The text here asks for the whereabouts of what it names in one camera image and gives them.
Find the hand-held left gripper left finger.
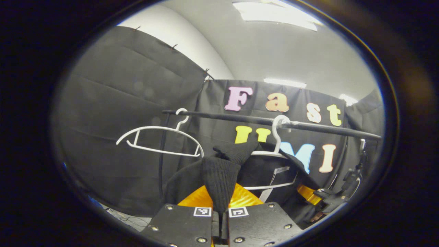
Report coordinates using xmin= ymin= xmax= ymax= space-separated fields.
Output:
xmin=139 ymin=185 xmax=220 ymax=247

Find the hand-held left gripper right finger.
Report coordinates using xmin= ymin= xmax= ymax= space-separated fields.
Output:
xmin=221 ymin=183 xmax=304 ymax=247

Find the black jacket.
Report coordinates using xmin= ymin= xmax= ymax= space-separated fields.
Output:
xmin=165 ymin=141 xmax=330 ymax=228

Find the white plastic hanger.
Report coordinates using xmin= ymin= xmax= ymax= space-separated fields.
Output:
xmin=116 ymin=108 xmax=205 ymax=158
xmin=242 ymin=115 xmax=299 ymax=191

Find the black clothes rack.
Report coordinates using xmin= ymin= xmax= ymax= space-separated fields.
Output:
xmin=158 ymin=110 xmax=382 ymax=203

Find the black backdrop cloth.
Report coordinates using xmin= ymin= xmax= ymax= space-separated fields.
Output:
xmin=51 ymin=26 xmax=386 ymax=220

